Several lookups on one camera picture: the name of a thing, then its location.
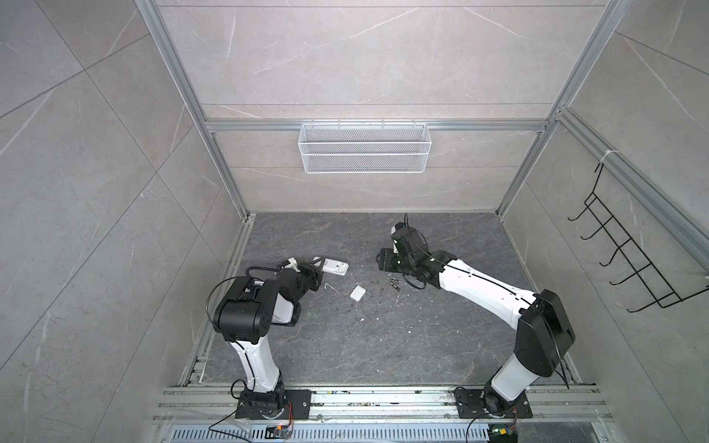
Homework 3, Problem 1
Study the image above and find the white remote control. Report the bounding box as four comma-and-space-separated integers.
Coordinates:
322, 258, 349, 276

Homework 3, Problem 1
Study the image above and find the white remote battery cover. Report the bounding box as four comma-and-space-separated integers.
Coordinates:
349, 285, 367, 302

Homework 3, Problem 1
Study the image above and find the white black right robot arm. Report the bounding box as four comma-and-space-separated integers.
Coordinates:
377, 223, 575, 416

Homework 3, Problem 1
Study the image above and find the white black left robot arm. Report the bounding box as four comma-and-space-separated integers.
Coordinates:
208, 258, 324, 418

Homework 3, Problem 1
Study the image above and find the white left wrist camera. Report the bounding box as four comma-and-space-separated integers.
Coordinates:
278, 258, 300, 272

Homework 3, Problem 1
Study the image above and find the white wire mesh basket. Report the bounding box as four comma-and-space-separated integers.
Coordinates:
298, 123, 432, 175

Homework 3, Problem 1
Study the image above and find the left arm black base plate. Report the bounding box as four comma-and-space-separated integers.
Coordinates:
236, 389, 313, 420

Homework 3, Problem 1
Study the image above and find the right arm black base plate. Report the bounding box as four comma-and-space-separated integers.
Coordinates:
452, 387, 533, 419

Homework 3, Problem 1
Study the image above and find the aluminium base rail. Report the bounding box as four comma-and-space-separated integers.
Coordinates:
149, 385, 612, 424

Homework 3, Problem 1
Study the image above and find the black wire hook rack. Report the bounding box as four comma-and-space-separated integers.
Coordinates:
567, 162, 708, 314

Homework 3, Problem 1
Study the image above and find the aluminium frame profile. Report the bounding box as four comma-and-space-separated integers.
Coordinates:
136, 0, 249, 221

